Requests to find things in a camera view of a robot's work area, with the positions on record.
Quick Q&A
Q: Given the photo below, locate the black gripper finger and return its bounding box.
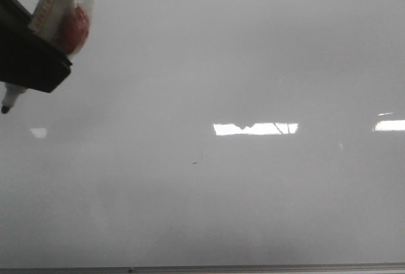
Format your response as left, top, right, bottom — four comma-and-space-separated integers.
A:
1, 0, 72, 93

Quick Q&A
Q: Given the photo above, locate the white black whiteboard marker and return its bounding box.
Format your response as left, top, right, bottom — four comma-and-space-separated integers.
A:
1, 0, 93, 114

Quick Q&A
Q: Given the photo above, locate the white whiteboard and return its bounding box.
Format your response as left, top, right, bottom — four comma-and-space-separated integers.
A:
1, 0, 404, 268

